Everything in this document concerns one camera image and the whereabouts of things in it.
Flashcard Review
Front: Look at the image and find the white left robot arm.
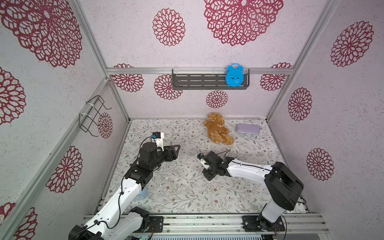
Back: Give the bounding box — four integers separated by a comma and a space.
68, 132, 181, 240

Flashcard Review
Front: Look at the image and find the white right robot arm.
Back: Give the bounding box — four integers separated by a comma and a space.
197, 151, 304, 232

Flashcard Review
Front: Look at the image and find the brown teddy bear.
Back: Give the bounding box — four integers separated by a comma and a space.
204, 113, 235, 146

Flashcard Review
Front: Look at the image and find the purple rectangular case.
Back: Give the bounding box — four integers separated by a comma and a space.
236, 124, 261, 135

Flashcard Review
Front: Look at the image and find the light blue cup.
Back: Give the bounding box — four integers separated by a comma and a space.
134, 187, 148, 202

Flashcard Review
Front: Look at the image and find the blue alarm clock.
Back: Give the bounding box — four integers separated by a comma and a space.
225, 64, 244, 87

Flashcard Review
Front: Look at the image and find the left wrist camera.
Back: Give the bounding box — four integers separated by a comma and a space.
152, 132, 165, 151

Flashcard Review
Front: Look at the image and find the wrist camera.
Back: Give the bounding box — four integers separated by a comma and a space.
152, 132, 165, 151
198, 153, 210, 170

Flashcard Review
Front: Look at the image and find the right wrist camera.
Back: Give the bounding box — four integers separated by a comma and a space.
198, 153, 210, 170

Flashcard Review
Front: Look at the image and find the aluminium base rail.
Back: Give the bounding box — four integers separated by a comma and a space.
76, 212, 331, 236

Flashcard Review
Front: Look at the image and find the grey wall shelf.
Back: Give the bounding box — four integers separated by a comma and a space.
172, 69, 250, 90

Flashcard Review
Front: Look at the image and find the black wire wall basket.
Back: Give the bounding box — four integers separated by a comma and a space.
78, 95, 112, 138

